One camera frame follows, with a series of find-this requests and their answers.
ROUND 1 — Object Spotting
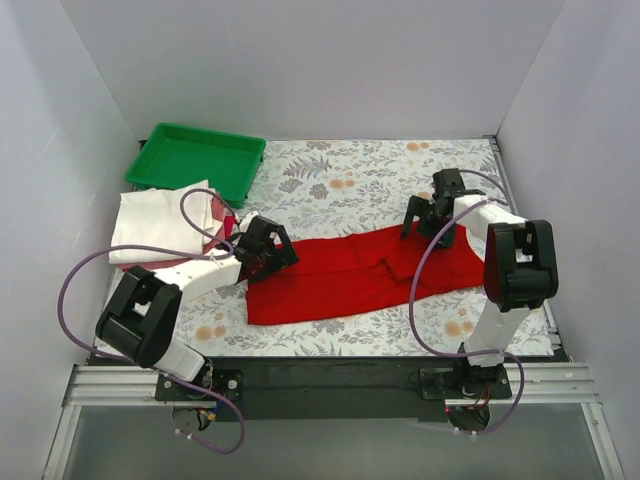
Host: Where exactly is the red t shirt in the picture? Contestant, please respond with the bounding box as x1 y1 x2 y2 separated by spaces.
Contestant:
244 222 489 327

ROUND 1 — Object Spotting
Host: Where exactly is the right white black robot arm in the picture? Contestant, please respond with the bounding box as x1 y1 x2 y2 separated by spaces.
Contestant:
401 168 559 398

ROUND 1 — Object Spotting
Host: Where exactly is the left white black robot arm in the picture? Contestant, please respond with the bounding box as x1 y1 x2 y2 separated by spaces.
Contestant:
96 214 299 400

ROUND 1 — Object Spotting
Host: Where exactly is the pink folded t shirt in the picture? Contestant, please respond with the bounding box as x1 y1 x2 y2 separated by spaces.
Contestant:
117 191 241 275

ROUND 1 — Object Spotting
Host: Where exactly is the floral patterned table mat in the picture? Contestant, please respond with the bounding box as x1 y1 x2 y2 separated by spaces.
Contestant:
174 140 508 357

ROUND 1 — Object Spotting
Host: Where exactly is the white folded t shirt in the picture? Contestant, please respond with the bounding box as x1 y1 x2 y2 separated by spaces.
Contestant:
107 179 216 266

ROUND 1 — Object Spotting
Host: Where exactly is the green plastic tray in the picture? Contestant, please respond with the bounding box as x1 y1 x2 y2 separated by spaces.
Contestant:
125 123 267 209

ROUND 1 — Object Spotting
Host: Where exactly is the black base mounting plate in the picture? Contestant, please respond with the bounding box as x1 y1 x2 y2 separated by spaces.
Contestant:
87 351 513 424

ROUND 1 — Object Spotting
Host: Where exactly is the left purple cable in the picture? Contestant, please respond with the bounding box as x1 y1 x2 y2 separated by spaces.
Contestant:
57 187 246 455

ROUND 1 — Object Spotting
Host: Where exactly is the purple cable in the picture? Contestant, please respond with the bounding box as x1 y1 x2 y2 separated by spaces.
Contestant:
408 168 526 439
57 187 246 455

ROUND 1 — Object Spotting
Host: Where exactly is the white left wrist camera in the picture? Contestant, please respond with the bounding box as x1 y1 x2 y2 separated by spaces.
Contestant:
239 211 259 232

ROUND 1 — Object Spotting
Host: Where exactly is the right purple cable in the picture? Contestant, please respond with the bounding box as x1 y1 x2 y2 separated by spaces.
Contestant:
408 168 526 439

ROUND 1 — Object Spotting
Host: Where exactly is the aluminium frame rail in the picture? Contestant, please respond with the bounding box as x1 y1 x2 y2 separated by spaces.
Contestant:
43 360 624 479

